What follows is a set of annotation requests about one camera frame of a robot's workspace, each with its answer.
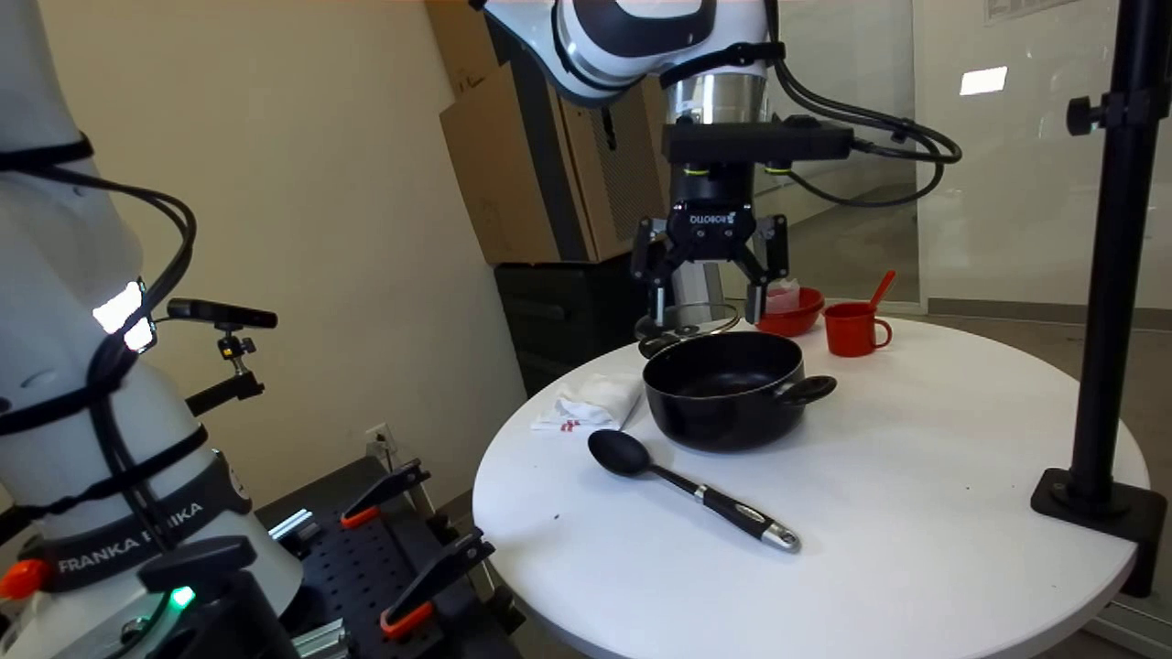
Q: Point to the black camera on mount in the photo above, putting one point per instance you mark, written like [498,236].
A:
[222,314]

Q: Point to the white wall outlet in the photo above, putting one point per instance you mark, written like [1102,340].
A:
[379,440]

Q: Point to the white folded cloth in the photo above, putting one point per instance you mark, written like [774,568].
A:
[596,397]

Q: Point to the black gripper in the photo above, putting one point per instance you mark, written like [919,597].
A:
[712,226]

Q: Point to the black cooking pot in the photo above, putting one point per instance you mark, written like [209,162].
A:
[732,417]

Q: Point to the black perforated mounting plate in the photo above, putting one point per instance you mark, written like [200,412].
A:
[347,572]

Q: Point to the large cardboard box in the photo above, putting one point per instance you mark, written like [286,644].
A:
[513,185]

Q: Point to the red bowl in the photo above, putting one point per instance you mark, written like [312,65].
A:
[798,323]

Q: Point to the small cardboard box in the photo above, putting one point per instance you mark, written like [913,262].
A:
[460,41]

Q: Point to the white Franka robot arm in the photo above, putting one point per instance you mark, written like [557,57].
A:
[74,369]

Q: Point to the clear plastic cup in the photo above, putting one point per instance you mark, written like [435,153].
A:
[785,298]

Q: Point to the black camera stand pole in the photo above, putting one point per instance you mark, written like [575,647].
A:
[1118,304]

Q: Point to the glass pot lid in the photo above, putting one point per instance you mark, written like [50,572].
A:
[716,320]

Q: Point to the black spoon with silver tip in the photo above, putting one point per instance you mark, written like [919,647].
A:
[623,456]

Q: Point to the black clamp with orange tip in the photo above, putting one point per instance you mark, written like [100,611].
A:
[387,493]
[433,579]

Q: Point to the red plastic spoon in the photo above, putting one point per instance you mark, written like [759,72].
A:
[879,292]

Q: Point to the red cup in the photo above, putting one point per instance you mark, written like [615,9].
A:
[847,332]

